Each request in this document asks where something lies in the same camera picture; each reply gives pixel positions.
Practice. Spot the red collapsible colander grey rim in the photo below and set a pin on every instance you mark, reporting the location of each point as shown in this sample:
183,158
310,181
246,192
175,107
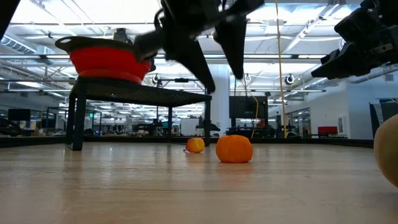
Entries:
109,62

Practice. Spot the large black monitor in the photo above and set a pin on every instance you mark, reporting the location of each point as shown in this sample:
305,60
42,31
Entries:
245,107

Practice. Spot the silver ventilation duct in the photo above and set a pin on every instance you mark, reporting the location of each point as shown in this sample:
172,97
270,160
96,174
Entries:
18,46

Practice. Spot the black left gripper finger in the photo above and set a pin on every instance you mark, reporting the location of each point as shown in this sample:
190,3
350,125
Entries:
234,43
192,59

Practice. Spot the small black monitor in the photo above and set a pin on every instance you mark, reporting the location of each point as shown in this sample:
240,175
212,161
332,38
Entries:
18,114

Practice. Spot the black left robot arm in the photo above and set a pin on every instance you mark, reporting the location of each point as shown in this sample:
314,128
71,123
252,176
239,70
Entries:
4,9

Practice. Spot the black perforated metal stand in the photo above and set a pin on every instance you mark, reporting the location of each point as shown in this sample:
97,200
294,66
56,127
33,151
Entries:
79,130

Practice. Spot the black aluminium table frame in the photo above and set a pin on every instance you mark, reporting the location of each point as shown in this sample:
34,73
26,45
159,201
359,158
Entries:
342,143

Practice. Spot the dark office partition panel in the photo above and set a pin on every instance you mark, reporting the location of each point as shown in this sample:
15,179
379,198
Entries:
388,107

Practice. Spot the red box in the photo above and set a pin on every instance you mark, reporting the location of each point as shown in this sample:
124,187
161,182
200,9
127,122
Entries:
327,130

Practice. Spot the small red-yellow peach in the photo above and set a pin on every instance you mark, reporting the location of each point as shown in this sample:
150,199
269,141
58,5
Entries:
196,145

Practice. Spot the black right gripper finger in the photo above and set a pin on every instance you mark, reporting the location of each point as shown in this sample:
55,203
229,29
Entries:
340,60
342,72

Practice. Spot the orange tangerine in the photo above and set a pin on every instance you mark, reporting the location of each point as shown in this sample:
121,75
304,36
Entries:
234,149

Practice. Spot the black background rig frame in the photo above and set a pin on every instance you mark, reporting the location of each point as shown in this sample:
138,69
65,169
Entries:
182,80

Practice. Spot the white cabinet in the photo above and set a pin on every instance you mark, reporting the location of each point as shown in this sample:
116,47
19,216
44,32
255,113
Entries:
189,126

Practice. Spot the brown-green kiwi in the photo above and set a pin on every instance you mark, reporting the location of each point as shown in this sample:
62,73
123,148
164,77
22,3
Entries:
390,149

